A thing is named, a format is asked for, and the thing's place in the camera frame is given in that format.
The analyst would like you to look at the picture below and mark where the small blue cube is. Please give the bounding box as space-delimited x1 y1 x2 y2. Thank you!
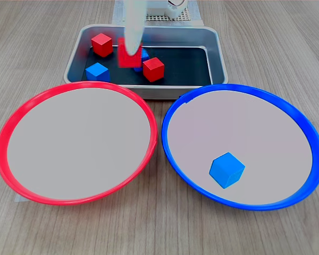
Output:
134 47 150 73
208 152 246 190
85 62 111 83

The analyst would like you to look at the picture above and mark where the small red cube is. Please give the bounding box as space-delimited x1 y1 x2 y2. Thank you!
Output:
142 57 165 82
117 37 144 69
91 32 114 58

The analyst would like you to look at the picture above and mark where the steel tray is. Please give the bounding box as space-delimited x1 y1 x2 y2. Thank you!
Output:
63 24 229 100

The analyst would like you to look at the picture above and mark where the black tray mat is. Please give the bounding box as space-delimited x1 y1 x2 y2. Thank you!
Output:
81 45 213 86

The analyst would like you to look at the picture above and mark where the pale perforated plate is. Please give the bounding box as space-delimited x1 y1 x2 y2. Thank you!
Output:
145 7 191 22

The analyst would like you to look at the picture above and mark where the red rimmed white plate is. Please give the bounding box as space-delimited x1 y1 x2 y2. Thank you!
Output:
0 81 159 207

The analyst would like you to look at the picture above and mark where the blue rimmed white plate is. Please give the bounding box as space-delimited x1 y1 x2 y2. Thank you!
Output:
161 83 319 212

